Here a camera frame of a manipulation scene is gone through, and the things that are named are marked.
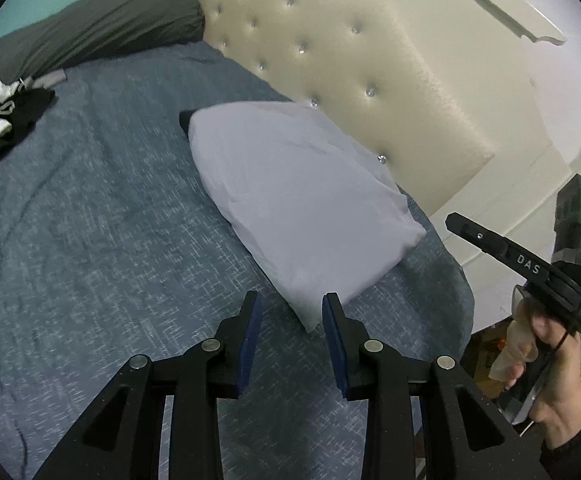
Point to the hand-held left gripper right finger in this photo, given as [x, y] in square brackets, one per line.
[331, 345]

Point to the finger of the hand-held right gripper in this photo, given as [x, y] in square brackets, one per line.
[475, 235]

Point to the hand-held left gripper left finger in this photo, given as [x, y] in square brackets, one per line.
[251, 345]

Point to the lavender jacket with black trim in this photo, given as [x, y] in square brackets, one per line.
[295, 200]

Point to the person's right forearm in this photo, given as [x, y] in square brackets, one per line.
[580, 450]

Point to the pile of dark clothes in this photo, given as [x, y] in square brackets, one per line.
[30, 110]

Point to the person's right hand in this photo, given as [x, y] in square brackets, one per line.
[565, 390]

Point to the cream tufted headboard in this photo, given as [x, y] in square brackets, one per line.
[370, 60]

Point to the dark grey long pillow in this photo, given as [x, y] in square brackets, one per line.
[95, 25]

